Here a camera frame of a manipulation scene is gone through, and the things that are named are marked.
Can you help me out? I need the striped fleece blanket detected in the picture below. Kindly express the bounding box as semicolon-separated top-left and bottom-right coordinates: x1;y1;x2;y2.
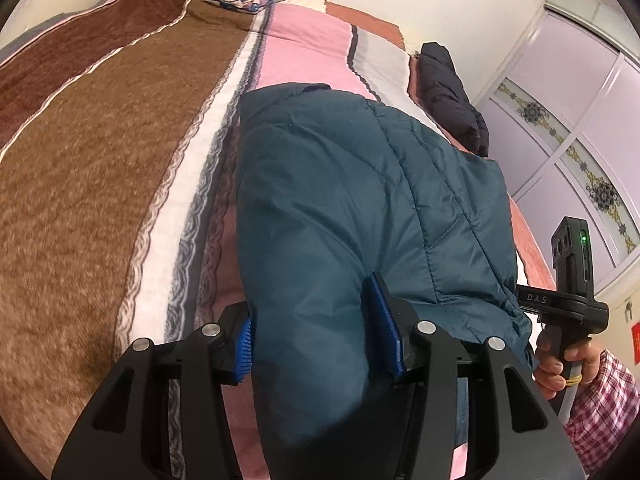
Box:
0;0;558;480

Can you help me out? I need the person's right hand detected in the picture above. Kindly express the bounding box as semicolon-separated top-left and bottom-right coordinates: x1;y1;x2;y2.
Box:
531;331;608;401

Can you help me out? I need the purple sliding door wardrobe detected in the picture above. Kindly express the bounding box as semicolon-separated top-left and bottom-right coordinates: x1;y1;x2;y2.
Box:
470;0;640;302

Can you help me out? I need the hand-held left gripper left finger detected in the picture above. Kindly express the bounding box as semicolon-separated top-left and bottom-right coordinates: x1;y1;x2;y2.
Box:
52;302;252;480

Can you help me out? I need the cream bed headboard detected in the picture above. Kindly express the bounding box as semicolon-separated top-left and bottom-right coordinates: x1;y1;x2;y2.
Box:
0;0;168;55

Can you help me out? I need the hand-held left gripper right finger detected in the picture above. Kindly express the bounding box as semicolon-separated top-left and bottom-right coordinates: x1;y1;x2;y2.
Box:
361;272;586;480

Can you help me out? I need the teal padded jacket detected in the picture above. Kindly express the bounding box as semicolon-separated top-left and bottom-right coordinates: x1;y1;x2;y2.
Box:
235;82;533;480

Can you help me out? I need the black padded jacket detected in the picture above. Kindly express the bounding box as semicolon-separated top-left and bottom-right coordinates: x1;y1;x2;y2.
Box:
417;41;491;158

